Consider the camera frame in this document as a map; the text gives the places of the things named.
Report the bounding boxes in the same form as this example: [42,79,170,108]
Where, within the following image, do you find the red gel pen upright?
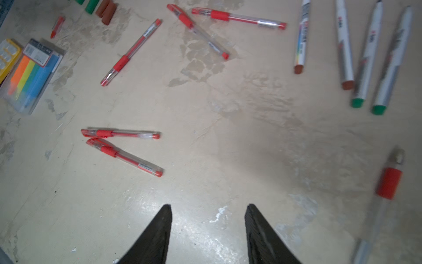
[101,19,162,86]

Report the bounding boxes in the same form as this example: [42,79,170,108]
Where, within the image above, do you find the red gel pen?
[86,138,164,178]
[101,19,162,86]
[191,7,287,30]
[352,146,405,264]
[167,4,230,61]
[81,129,161,140]

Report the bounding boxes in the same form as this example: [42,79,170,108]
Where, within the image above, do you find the brown cap marker bottom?
[336,0,355,90]

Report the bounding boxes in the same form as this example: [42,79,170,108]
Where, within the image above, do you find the green cap marker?
[371,5,413,116]
[351,1,384,108]

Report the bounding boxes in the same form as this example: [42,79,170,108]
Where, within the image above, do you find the yellow calculator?
[0,39,22,83]

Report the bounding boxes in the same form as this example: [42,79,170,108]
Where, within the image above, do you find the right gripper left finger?
[118,204,173,264]

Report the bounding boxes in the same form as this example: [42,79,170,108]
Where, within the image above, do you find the highlighter set clear case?
[1,39,64,115]

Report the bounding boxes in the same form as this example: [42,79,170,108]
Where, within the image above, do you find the brown cap white marker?
[293,0,311,75]

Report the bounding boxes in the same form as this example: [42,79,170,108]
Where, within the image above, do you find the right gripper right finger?
[245,204,301,264]

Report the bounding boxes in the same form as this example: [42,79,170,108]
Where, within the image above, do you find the brown pen cap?
[102,1,117,25]
[96,0,111,18]

